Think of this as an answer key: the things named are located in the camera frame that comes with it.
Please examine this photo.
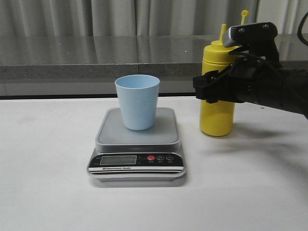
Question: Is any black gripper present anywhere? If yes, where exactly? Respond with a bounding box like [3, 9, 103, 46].
[192, 56, 282, 103]

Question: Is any yellow squeeze bottle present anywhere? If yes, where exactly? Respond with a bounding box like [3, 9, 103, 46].
[200, 24, 238, 137]

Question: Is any light blue plastic cup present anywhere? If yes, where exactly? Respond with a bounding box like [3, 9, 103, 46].
[115, 75, 160, 130]

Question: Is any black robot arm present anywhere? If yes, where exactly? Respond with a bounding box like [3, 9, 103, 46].
[193, 55, 308, 116]

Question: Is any silver digital kitchen scale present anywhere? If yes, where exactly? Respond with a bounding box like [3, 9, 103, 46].
[87, 107, 186, 187]

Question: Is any grey stone counter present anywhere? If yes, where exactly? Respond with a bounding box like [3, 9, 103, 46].
[0, 33, 308, 97]

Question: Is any grey curtain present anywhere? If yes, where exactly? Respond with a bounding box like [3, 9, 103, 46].
[0, 0, 308, 37]

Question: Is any black camera cable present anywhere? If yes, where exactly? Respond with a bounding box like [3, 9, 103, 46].
[228, 11, 308, 106]

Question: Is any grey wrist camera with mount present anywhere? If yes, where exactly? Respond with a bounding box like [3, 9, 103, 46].
[222, 22, 281, 67]

